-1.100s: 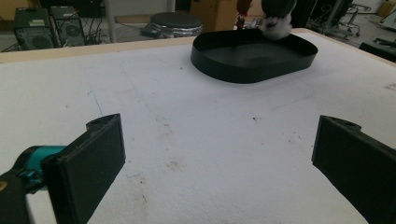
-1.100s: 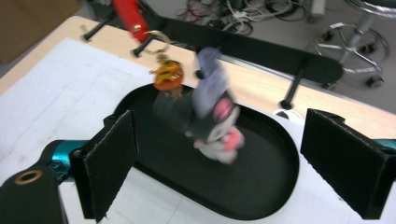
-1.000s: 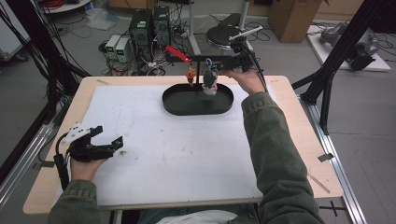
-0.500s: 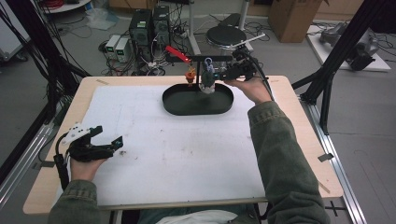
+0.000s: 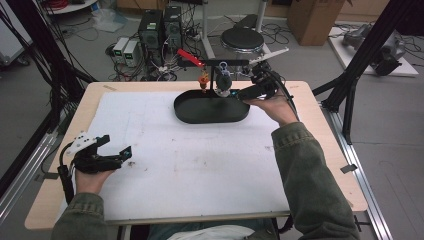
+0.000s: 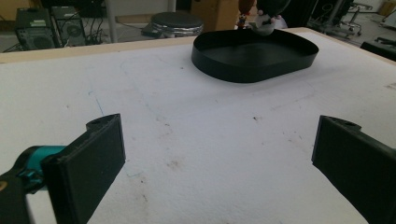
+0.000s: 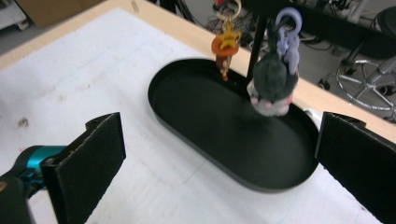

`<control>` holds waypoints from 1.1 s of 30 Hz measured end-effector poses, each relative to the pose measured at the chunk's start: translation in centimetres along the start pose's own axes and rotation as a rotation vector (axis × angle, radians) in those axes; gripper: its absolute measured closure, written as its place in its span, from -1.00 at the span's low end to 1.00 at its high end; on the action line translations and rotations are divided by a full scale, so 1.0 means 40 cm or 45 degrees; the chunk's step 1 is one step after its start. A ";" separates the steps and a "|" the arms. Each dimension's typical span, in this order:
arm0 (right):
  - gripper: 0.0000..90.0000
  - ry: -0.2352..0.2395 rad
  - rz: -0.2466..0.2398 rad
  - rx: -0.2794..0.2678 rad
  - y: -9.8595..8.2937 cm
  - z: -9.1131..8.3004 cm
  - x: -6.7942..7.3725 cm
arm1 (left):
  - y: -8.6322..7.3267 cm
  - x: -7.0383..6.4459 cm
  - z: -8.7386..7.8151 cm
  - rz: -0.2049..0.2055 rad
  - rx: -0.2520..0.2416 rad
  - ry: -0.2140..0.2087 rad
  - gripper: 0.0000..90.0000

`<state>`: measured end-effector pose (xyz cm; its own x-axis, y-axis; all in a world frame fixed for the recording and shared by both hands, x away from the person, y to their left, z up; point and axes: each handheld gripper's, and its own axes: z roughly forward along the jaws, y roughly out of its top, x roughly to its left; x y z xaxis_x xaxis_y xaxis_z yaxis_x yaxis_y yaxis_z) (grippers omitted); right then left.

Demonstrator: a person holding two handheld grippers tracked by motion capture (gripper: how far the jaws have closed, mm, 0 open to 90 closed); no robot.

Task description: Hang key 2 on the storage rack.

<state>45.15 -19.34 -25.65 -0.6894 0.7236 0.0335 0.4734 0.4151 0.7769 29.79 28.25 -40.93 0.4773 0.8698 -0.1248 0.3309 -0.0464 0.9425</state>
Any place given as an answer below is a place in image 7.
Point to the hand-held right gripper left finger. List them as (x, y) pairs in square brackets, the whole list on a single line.
[(90, 161)]

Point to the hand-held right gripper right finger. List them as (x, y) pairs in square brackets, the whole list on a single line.
[(358, 158)]

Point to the black tray stand with bar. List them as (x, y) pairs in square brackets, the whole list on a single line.
[(230, 137)]

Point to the black round stool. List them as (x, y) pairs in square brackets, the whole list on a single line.
[(370, 84)]

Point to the white table mat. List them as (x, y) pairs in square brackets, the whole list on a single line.
[(124, 77)]

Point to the brown cardboard box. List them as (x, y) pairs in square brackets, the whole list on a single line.
[(56, 11)]

